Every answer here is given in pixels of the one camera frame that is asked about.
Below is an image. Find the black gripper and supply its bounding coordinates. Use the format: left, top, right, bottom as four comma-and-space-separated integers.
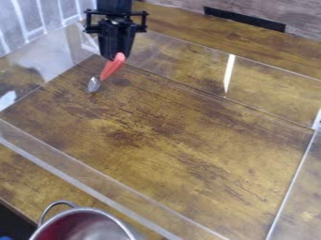
85, 0, 150, 60

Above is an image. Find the pink handled metal spoon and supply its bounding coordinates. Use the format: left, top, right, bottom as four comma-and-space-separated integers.
87, 52, 127, 93

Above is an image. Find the black strip on table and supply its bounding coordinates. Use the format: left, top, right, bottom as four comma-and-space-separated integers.
204, 7, 287, 33

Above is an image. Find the stainless steel pot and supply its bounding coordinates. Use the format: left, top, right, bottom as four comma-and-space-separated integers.
30, 200, 146, 240

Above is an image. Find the clear acrylic corner bracket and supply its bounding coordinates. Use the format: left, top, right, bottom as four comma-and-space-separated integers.
75, 22, 101, 54

